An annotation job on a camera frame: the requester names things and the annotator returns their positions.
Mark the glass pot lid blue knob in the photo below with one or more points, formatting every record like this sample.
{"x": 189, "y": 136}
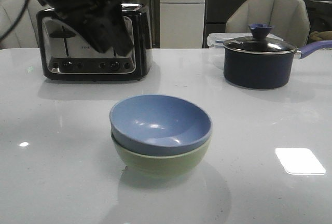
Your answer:
{"x": 259, "y": 42}

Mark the beige chair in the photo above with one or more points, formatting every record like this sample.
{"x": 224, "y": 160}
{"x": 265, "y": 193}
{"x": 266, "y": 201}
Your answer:
{"x": 25, "y": 34}
{"x": 289, "y": 17}

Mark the beige chair on left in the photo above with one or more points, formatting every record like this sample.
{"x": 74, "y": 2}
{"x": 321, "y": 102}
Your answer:
{"x": 25, "y": 34}

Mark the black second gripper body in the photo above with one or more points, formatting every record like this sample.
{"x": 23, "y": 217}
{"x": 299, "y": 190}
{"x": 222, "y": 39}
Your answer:
{"x": 83, "y": 12}

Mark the black and chrome toaster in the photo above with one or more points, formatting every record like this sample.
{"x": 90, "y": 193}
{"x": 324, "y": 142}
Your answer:
{"x": 66, "y": 56}

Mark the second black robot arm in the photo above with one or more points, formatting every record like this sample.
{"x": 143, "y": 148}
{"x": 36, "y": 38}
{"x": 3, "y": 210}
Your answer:
{"x": 99, "y": 22}

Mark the blue bowl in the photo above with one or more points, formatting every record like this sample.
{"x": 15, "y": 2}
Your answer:
{"x": 159, "y": 125}

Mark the beige chair on right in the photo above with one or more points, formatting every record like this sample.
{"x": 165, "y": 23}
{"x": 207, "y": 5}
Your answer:
{"x": 289, "y": 17}

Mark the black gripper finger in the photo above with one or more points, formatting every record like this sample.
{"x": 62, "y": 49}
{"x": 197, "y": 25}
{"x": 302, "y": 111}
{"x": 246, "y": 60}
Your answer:
{"x": 119, "y": 36}
{"x": 96, "y": 32}

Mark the white cabinet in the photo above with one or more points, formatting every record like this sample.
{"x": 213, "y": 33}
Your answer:
{"x": 181, "y": 23}

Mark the green bowl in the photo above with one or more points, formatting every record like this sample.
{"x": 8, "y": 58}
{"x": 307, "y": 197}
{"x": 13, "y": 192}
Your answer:
{"x": 155, "y": 161}

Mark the clear plastic food container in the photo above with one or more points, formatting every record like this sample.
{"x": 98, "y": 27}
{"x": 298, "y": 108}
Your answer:
{"x": 216, "y": 40}

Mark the dark grey counter unit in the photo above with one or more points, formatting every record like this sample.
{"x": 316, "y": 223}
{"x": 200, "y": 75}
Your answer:
{"x": 217, "y": 12}

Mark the dark blue saucepan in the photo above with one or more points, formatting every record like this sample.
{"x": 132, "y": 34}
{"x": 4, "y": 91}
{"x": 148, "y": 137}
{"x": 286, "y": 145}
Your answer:
{"x": 265, "y": 71}

